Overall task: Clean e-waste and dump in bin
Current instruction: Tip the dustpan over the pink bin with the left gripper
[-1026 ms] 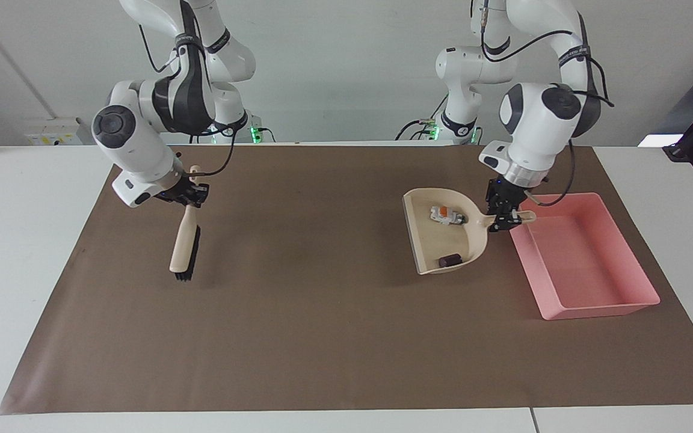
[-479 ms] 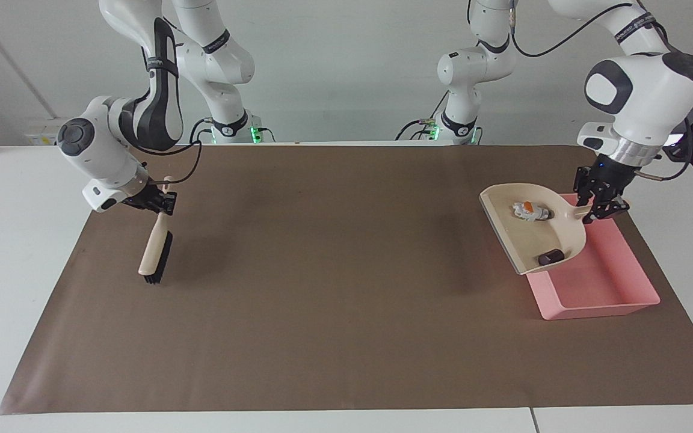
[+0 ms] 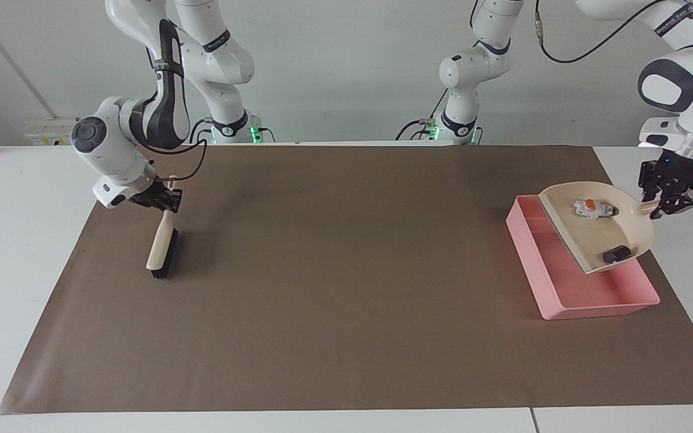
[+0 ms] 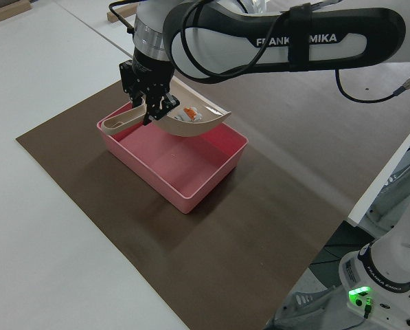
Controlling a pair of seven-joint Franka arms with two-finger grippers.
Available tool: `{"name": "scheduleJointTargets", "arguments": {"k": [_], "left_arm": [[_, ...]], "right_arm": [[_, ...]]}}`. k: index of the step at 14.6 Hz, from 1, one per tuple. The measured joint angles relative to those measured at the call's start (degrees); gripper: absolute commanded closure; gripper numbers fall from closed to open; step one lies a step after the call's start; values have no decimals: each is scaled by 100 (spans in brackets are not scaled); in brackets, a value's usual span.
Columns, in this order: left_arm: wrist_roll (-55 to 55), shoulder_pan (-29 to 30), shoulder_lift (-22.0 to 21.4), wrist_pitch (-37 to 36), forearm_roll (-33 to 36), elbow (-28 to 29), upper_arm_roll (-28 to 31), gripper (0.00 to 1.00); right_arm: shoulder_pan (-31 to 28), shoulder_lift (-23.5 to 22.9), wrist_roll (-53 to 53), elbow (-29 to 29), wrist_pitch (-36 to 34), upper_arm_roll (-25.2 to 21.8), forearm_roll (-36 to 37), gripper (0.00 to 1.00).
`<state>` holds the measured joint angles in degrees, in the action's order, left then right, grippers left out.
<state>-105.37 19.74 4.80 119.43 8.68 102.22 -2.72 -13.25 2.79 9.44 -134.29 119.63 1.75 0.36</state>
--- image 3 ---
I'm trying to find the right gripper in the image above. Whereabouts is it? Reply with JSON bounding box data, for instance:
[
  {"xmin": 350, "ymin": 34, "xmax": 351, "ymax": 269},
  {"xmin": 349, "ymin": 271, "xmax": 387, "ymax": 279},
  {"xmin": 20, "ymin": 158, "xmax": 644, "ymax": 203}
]
[{"xmin": 128, "ymin": 180, "xmax": 183, "ymax": 215}]

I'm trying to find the white and orange e-waste piece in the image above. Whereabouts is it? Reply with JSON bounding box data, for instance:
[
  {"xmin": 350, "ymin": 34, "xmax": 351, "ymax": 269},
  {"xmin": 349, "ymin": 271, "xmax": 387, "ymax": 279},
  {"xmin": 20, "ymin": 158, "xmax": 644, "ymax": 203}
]
[{"xmin": 573, "ymin": 198, "xmax": 618, "ymax": 221}]

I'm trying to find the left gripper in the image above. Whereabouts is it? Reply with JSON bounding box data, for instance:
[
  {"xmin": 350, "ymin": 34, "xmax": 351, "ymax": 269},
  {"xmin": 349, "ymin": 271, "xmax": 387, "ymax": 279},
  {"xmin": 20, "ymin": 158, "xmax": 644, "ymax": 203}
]
[{"xmin": 638, "ymin": 150, "xmax": 693, "ymax": 221}]

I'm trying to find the white wall socket strip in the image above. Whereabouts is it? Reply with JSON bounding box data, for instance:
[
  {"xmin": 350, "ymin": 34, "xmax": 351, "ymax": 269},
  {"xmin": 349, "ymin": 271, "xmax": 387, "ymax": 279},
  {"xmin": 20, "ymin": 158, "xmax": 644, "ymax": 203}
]
[{"xmin": 24, "ymin": 118, "xmax": 81, "ymax": 147}]

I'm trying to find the black cable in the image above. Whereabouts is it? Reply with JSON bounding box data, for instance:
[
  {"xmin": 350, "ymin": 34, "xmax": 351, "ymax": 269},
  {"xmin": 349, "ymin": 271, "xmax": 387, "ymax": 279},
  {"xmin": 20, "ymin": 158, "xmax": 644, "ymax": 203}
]
[
  {"xmin": 394, "ymin": 88, "xmax": 449, "ymax": 142},
  {"xmin": 188, "ymin": 117, "xmax": 216, "ymax": 146},
  {"xmin": 140, "ymin": 137, "xmax": 208, "ymax": 182},
  {"xmin": 534, "ymin": 0, "xmax": 693, "ymax": 65}
]

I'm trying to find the beige dustpan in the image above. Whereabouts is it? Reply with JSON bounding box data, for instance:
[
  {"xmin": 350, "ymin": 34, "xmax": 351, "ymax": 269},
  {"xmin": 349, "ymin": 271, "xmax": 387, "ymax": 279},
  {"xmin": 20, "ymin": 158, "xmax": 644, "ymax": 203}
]
[{"xmin": 538, "ymin": 181, "xmax": 693, "ymax": 276}]

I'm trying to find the pink plastic bin tray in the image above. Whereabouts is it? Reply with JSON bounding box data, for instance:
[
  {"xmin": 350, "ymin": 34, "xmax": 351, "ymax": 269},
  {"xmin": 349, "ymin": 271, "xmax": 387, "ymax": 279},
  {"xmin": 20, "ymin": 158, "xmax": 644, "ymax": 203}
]
[{"xmin": 505, "ymin": 194, "xmax": 662, "ymax": 321}]

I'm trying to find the beige brush with black bristles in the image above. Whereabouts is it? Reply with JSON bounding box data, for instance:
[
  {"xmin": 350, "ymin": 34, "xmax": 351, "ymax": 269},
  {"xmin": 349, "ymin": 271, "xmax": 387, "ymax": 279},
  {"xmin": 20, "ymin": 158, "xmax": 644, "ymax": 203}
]
[{"xmin": 145, "ymin": 175, "xmax": 179, "ymax": 280}]

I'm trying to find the small black e-waste piece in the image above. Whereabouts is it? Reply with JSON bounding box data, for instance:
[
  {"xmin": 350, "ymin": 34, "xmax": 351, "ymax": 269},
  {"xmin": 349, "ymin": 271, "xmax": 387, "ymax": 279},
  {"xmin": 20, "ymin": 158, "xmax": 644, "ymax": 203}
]
[{"xmin": 602, "ymin": 244, "xmax": 632, "ymax": 266}]

